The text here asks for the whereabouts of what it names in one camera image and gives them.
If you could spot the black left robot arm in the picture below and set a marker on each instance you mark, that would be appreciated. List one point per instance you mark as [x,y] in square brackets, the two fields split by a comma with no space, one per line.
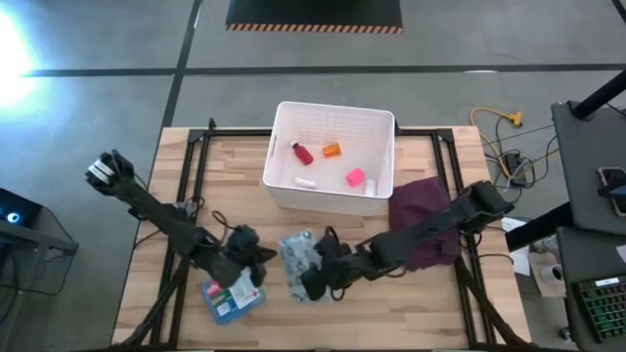
[166,220]

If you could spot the black cart with blue light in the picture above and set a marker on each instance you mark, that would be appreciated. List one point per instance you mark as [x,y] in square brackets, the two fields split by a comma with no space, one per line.
[19,225]

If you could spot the white cup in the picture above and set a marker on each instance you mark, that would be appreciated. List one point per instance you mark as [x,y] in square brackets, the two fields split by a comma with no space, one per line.
[552,274]

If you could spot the black pole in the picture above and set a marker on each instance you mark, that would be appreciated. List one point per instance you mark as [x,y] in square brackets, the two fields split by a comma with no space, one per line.
[601,95]

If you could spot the red bottle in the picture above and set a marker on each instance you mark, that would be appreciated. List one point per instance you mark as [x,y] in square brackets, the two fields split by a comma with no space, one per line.
[303,154]

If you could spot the blue first aid kit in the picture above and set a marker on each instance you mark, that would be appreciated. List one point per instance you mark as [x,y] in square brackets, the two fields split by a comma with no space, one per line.
[230,303]

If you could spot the green-lit keyboard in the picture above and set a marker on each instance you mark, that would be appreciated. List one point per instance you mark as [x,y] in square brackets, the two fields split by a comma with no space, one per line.
[604,308]

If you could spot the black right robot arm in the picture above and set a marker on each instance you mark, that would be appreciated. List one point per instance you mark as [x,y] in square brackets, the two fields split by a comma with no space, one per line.
[430,220]

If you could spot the pink cup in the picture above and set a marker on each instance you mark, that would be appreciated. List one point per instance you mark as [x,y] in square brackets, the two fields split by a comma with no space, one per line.
[355,177]

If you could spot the black desk bar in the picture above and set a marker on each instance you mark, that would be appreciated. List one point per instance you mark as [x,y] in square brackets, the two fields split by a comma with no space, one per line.
[538,230]

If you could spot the black hazard-striped floor mat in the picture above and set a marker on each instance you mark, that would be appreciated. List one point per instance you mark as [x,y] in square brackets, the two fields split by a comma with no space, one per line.
[313,12]

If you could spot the dark grey desk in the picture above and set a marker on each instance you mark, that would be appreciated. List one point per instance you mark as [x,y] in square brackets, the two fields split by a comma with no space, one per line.
[582,254]

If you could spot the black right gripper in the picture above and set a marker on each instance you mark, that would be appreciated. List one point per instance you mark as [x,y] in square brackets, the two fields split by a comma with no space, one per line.
[342,264]

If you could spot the maroon cloth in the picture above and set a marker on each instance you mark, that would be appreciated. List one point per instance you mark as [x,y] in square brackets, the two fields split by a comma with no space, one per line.
[415,200]

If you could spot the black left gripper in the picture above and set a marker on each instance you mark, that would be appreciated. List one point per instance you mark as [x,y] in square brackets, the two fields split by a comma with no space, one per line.
[243,244]

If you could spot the black power adapter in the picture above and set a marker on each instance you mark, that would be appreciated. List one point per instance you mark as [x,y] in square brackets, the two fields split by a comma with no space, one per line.
[514,163]

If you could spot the black aluminium table frame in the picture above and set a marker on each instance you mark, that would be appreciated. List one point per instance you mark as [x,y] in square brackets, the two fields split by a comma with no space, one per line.
[440,156]

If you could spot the smartphone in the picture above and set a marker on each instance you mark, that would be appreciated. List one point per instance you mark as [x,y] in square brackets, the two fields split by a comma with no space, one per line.
[613,188]

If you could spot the clear patterned bandage packet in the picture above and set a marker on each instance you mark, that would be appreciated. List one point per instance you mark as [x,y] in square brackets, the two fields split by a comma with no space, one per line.
[296,256]

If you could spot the grey side desk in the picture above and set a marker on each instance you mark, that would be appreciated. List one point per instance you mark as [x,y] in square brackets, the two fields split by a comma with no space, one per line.
[582,161]

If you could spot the white plastic basket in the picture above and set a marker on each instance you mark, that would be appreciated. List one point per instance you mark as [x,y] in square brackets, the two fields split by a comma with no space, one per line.
[332,122]

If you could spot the white paper sheet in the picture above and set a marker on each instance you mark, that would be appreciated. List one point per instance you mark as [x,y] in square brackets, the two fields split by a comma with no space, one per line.
[518,259]

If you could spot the orange pill bottle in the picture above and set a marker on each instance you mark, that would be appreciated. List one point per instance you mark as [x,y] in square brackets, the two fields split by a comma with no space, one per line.
[332,150]

